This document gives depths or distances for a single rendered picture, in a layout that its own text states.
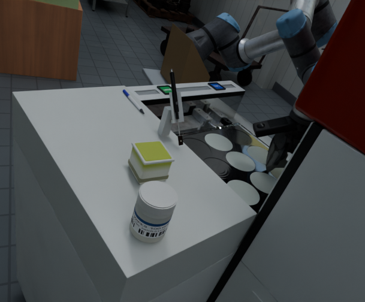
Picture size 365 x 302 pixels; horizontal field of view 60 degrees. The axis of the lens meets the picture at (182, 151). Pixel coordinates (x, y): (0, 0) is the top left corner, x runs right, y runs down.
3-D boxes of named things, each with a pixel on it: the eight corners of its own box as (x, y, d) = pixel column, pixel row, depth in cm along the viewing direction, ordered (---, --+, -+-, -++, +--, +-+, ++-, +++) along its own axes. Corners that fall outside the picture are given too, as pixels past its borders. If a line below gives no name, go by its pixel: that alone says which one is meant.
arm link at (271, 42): (224, 38, 158) (333, -7, 116) (238, 63, 164) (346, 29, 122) (211, 51, 152) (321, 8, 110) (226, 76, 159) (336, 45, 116)
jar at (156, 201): (172, 235, 61) (186, 201, 56) (141, 249, 57) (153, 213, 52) (152, 210, 65) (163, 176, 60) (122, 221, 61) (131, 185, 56)
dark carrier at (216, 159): (310, 183, 104) (311, 182, 104) (243, 216, 82) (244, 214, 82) (237, 126, 123) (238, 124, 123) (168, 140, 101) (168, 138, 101)
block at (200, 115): (210, 124, 121) (213, 118, 119) (204, 126, 119) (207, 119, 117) (197, 114, 125) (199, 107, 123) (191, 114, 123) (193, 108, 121)
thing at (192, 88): (234, 117, 146) (246, 90, 138) (130, 135, 111) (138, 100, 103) (220, 106, 151) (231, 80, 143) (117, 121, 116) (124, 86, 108)
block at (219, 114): (225, 122, 126) (227, 115, 124) (219, 123, 124) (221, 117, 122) (211, 111, 130) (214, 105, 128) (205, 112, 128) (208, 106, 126)
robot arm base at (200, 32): (179, 32, 149) (196, 19, 149) (193, 57, 159) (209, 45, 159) (191, 41, 138) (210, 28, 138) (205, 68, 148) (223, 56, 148)
